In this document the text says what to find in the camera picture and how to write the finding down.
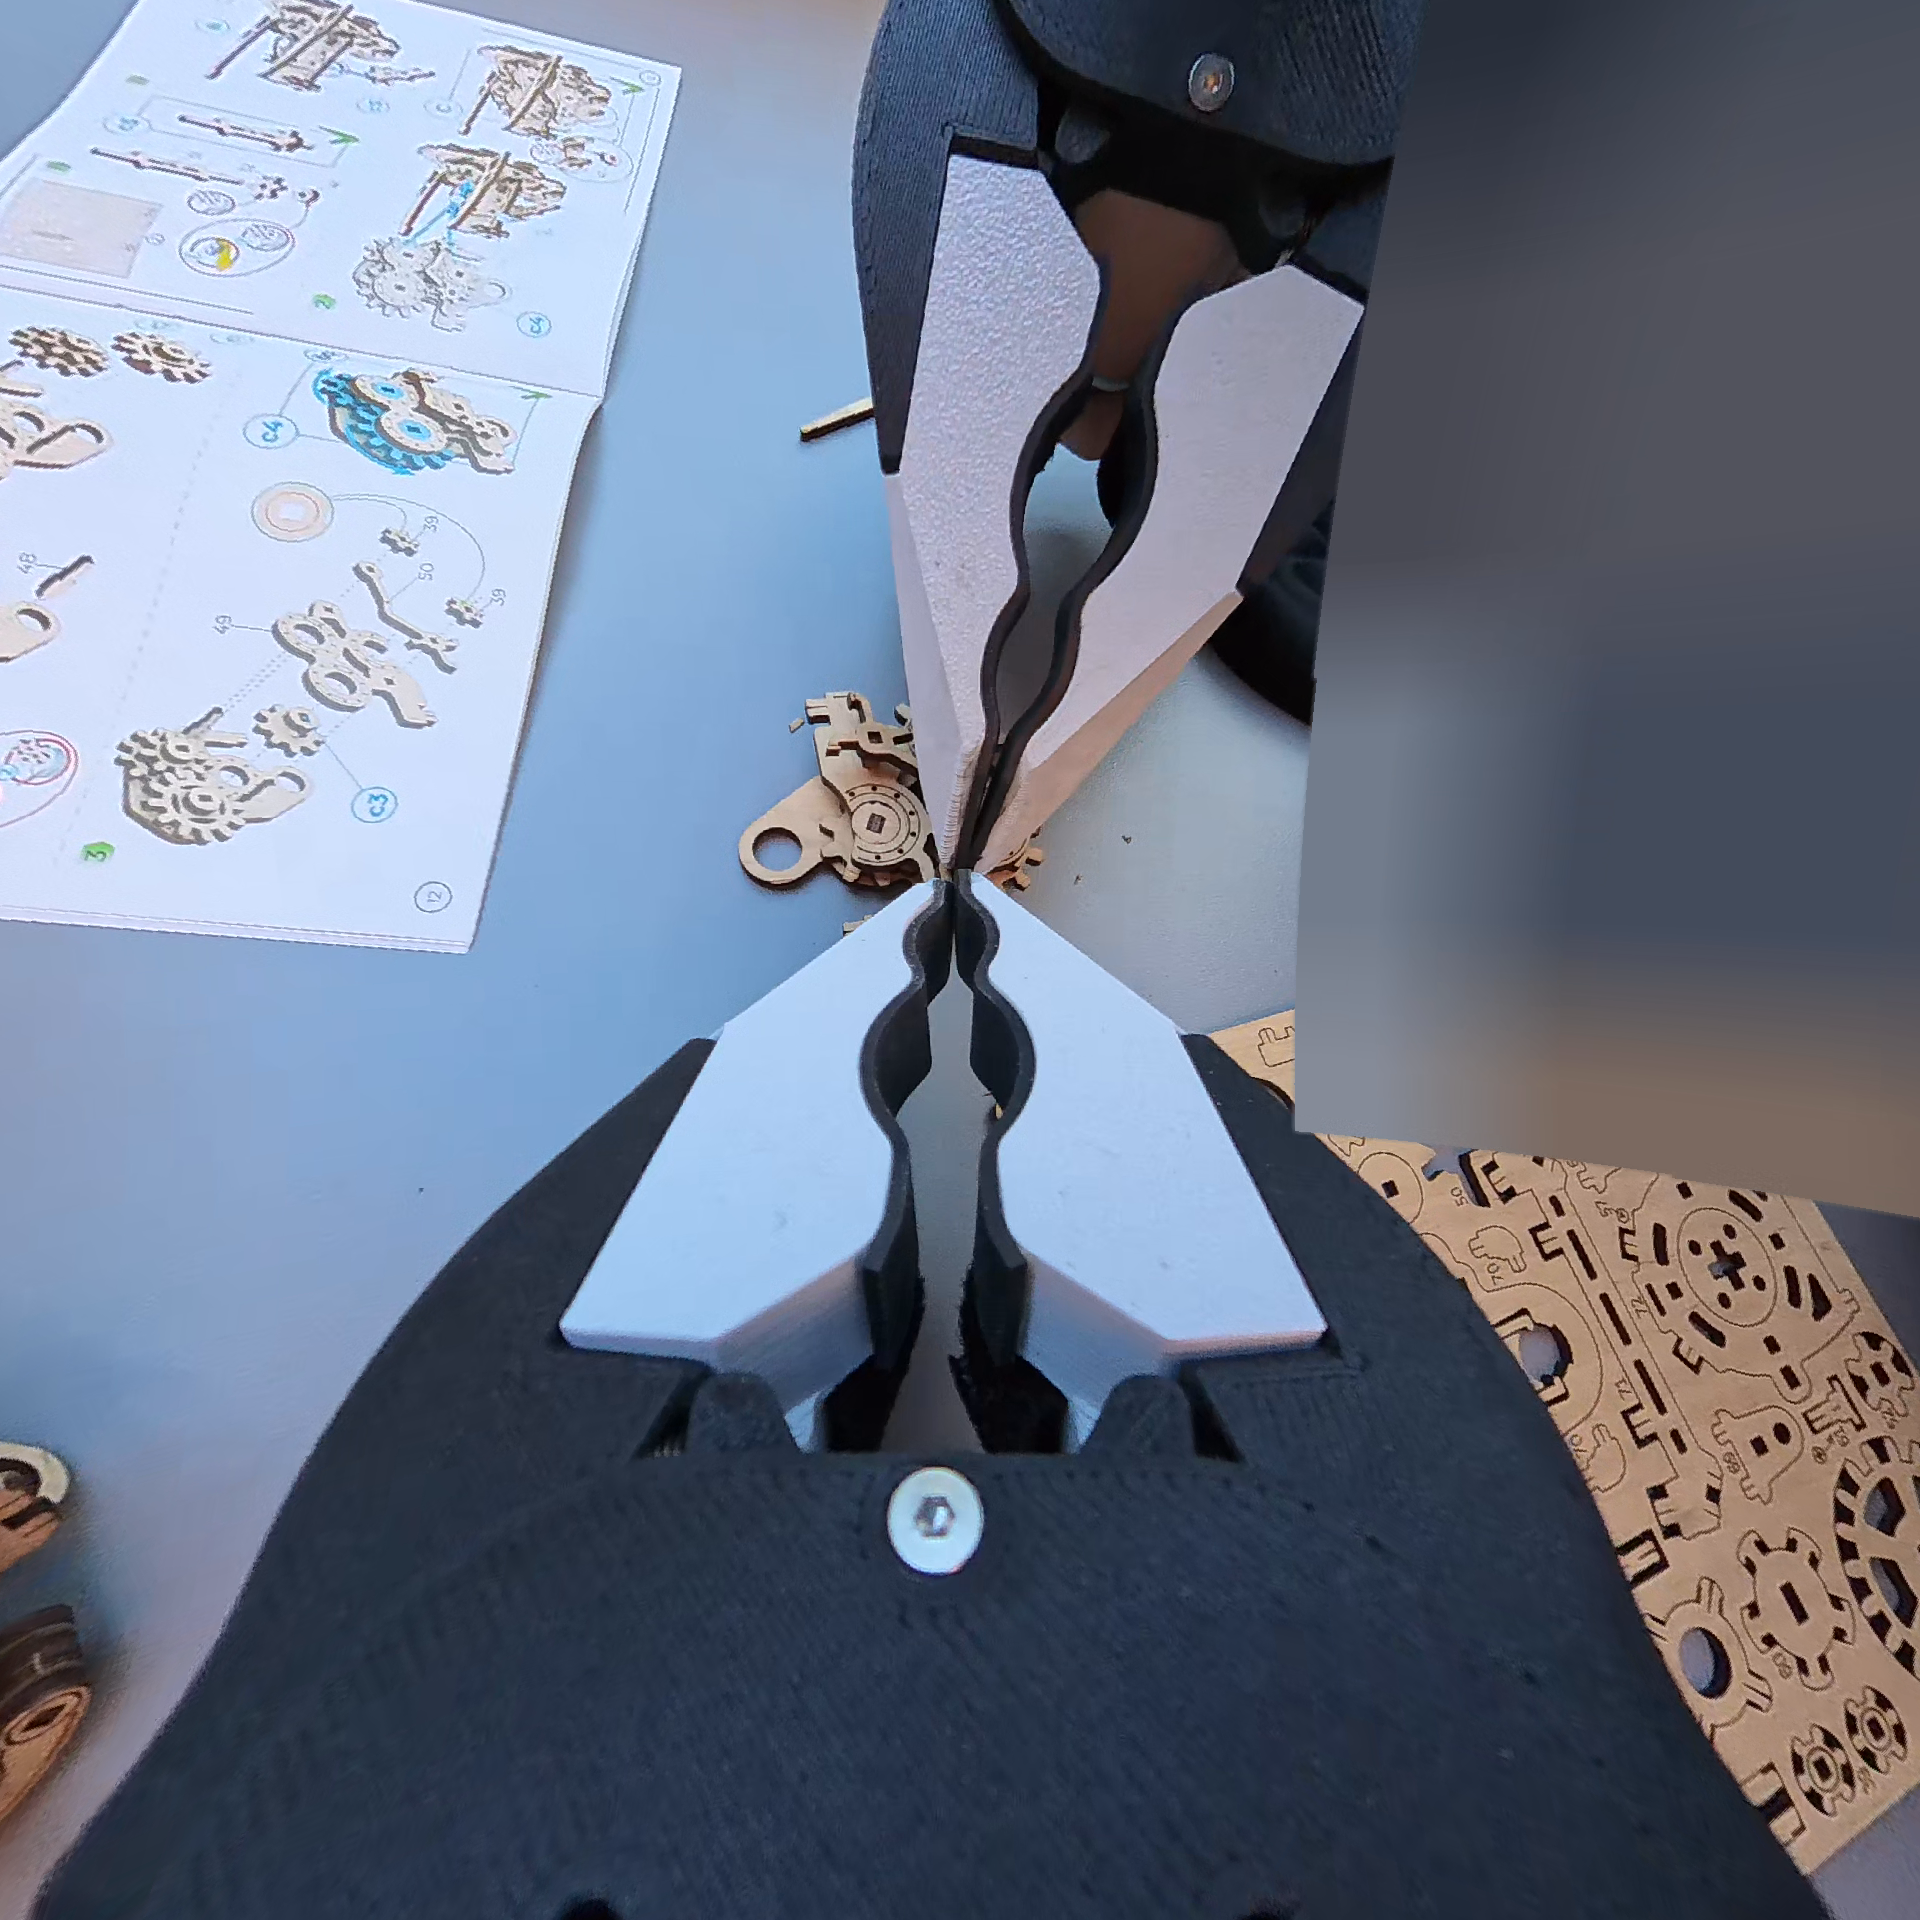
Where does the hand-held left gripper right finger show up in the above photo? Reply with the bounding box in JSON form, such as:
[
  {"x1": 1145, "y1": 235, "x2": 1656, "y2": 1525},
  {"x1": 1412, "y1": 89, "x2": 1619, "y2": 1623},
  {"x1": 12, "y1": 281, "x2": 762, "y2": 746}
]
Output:
[{"x1": 955, "y1": 875, "x2": 1332, "y2": 1457}]

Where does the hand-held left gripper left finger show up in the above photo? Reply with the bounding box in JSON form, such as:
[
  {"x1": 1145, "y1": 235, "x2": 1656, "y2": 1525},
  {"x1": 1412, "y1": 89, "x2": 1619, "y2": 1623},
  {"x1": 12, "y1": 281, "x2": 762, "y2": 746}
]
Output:
[{"x1": 556, "y1": 881, "x2": 961, "y2": 1457}]

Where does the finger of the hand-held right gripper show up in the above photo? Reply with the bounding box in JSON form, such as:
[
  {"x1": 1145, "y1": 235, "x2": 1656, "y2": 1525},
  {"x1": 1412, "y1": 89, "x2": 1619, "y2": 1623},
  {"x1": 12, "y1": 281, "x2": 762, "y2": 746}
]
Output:
[
  {"x1": 887, "y1": 148, "x2": 1110, "y2": 872},
  {"x1": 972, "y1": 260, "x2": 1371, "y2": 875}
]

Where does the small wooden gear assembly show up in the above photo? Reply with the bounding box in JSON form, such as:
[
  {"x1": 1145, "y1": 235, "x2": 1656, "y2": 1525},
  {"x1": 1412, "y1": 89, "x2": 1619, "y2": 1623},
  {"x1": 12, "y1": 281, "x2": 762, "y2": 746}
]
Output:
[{"x1": 739, "y1": 688, "x2": 1046, "y2": 935}]

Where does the grey desk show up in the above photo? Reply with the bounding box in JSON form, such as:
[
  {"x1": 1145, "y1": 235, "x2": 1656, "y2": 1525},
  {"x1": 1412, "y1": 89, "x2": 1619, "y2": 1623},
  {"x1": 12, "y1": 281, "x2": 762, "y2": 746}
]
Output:
[{"x1": 0, "y1": 0, "x2": 1920, "y2": 1920}]

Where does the person's right hand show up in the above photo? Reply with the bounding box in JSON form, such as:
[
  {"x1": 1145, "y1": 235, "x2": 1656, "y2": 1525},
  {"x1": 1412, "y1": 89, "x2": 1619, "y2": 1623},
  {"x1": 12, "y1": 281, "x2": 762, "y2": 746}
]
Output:
[{"x1": 1068, "y1": 185, "x2": 1251, "y2": 456}]

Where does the black padded chair armrest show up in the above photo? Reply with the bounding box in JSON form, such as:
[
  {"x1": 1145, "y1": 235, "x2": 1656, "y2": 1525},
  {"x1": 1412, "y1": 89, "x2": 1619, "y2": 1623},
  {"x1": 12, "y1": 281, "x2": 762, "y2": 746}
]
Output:
[{"x1": 1206, "y1": 503, "x2": 1335, "y2": 729}]

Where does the laser-cut plywood parts sheet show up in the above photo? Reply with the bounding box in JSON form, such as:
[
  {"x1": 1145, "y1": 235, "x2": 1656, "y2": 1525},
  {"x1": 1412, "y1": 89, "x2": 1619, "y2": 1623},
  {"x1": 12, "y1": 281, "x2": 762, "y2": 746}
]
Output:
[{"x1": 1206, "y1": 1007, "x2": 1920, "y2": 1878}]

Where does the white instruction booklet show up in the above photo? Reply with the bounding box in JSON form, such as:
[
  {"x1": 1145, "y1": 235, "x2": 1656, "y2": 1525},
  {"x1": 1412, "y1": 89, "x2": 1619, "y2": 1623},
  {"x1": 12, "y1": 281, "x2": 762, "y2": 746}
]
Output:
[{"x1": 0, "y1": 0, "x2": 684, "y2": 955}]

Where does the partly built wooden model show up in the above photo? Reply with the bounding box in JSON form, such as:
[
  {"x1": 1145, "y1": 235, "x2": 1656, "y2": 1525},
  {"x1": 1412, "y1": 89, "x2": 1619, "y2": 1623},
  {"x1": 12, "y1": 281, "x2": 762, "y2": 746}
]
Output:
[{"x1": 0, "y1": 1439, "x2": 96, "y2": 1829}]

